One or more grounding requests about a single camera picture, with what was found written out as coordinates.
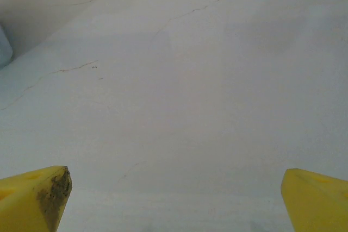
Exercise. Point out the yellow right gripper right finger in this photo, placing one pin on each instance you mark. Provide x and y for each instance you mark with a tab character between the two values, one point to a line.
318	204

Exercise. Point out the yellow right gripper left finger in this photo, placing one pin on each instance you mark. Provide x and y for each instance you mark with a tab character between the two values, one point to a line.
24	202

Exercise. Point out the white plastic basket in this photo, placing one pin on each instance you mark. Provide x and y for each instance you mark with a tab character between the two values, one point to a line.
5	50

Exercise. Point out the white table mat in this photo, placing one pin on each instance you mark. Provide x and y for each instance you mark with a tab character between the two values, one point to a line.
174	93

